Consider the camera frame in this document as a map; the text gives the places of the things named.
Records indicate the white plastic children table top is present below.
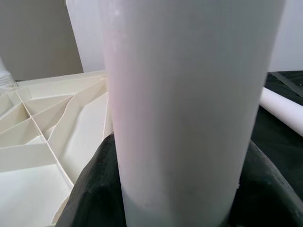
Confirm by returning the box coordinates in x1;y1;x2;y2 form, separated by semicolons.
0;70;114;227

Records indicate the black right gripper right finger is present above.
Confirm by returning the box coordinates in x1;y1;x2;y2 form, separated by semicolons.
222;139;303;227

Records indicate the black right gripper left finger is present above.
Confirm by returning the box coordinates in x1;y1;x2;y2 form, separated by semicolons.
55;133;128;227

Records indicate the white plastic table leg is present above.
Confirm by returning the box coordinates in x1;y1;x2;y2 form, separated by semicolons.
98;0;285;227
259;87;303;138
0;56;17;88

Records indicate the black tablecloth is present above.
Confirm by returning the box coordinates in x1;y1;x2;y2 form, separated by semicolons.
239;70;303;197

